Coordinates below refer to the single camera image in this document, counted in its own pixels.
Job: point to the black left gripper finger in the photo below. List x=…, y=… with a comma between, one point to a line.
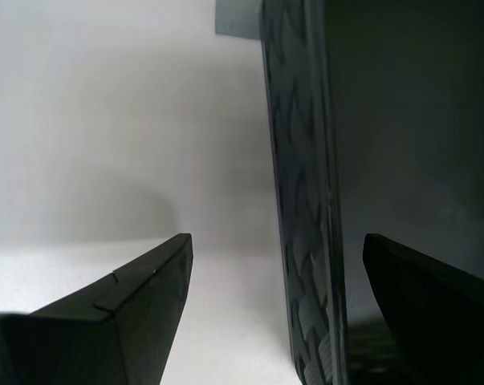
x=438, y=321
x=105, y=337

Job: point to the black woven basket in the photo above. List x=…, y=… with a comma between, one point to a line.
x=386, y=120

